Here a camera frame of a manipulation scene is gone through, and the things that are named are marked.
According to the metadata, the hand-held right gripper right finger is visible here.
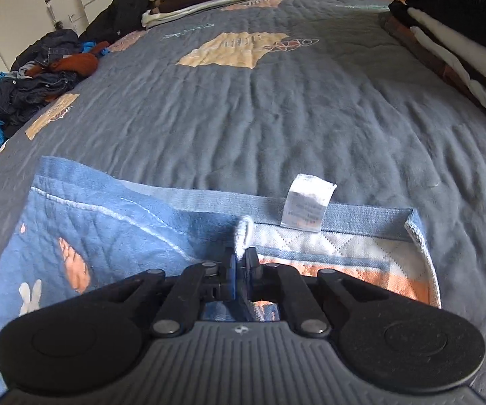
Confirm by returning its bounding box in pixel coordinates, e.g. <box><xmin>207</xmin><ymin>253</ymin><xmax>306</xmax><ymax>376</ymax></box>
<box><xmin>238</xmin><ymin>247</ymin><xmax>379</xmax><ymax>339</ymax></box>

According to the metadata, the stack of black folded clothes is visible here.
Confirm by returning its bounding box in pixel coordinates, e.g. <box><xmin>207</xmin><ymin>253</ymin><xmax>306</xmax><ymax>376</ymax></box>
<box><xmin>388</xmin><ymin>0</ymin><xmax>486</xmax><ymax>127</ymax></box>

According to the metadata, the black jacket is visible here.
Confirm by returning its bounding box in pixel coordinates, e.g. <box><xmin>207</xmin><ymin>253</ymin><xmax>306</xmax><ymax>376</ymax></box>
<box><xmin>78</xmin><ymin>0</ymin><xmax>193</xmax><ymax>45</ymax></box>

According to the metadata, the blue quilted cloth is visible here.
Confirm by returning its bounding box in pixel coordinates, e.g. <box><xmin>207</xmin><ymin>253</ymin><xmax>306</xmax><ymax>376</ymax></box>
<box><xmin>0</xmin><ymin>156</ymin><xmax>443</xmax><ymax>405</ymax></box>

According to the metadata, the pile of unfolded dark clothes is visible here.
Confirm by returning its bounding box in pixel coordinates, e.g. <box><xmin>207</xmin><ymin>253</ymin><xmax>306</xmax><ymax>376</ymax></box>
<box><xmin>0</xmin><ymin>29</ymin><xmax>112</xmax><ymax>157</ymax></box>

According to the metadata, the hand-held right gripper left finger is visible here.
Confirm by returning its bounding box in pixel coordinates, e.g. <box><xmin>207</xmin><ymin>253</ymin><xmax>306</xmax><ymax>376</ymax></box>
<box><xmin>98</xmin><ymin>247</ymin><xmax>238</xmax><ymax>337</ymax></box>

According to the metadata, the grey quilted bedspread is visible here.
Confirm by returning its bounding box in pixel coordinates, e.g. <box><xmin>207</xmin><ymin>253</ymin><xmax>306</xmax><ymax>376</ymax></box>
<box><xmin>0</xmin><ymin>0</ymin><xmax>486</xmax><ymax>405</ymax></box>

